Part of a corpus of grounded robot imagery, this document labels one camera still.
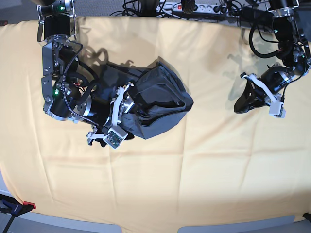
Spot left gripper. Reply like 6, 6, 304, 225
234, 67, 295, 114

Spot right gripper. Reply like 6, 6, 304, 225
82, 83, 151, 148

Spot blue-grey T-shirt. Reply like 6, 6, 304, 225
100, 62, 194, 139

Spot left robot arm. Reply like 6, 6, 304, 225
234, 0, 311, 118

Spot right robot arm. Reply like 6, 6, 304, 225
36, 0, 135, 149

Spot yellow table cloth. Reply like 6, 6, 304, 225
0, 17, 311, 232

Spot black power adapter brick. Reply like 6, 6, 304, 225
240, 7, 273, 26

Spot white power strip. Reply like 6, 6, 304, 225
156, 0, 229, 17

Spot black clamp at right edge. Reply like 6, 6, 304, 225
303, 213, 311, 222

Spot blue clamp with red pad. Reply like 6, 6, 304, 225
0, 194, 36, 233

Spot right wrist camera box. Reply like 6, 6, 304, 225
103, 126, 128, 149

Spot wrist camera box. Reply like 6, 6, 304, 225
103, 126, 128, 149
269, 101, 286, 118

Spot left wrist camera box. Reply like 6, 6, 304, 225
269, 101, 286, 118

